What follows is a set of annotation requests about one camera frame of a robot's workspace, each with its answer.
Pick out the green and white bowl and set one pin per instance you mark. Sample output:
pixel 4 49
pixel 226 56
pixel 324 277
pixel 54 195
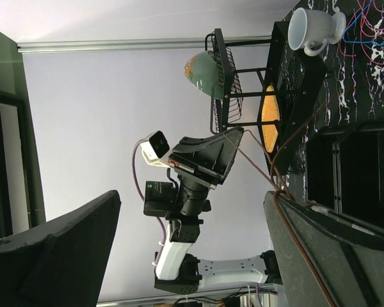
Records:
pixel 203 72

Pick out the black bin back middle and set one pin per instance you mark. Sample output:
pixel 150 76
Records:
pixel 359 154

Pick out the black bin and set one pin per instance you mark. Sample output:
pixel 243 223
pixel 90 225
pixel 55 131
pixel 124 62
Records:
pixel 319 167
pixel 359 154

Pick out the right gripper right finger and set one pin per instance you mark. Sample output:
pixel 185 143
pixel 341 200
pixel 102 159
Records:
pixel 322 261

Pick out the white mug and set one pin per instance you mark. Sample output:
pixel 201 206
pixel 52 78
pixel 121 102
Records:
pixel 313 30

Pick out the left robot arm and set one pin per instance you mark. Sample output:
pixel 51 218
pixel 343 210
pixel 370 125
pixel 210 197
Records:
pixel 180 202

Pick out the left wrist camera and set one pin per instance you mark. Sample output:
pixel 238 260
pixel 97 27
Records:
pixel 155 149

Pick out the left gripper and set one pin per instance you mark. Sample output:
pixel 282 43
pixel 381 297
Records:
pixel 207 160

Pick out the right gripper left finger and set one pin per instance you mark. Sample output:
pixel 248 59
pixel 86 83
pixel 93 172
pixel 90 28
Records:
pixel 61 262

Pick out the black dish rack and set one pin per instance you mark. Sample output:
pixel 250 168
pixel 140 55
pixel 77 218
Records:
pixel 294 78

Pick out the black bin back left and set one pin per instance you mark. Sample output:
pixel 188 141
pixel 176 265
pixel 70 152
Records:
pixel 319 167

